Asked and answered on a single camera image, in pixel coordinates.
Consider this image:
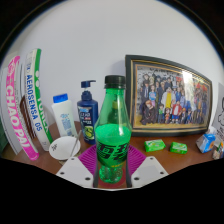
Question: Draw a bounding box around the blue and white tissue pack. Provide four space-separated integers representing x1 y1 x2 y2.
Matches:
195 132 217 154

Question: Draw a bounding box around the framed group picture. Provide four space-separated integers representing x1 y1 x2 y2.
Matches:
124 54 213 138

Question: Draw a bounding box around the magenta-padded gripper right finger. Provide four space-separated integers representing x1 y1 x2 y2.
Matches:
124 144 169 189

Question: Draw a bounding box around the green plastic drink bottle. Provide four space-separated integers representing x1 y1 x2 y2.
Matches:
94 75 133 185

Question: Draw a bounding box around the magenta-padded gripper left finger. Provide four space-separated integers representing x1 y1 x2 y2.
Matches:
55 143 100 189

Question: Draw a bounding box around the white bottle with blue cap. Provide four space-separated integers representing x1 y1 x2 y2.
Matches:
51 93 78 138

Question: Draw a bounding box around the camouflage print paper cup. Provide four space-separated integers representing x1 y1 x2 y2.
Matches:
48 135 82 164

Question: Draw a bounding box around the brown wooden chair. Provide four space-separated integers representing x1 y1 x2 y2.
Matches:
19 96 36 138

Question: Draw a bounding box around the dark blue pump bottle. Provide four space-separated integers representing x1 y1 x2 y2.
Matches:
76 79 100 146

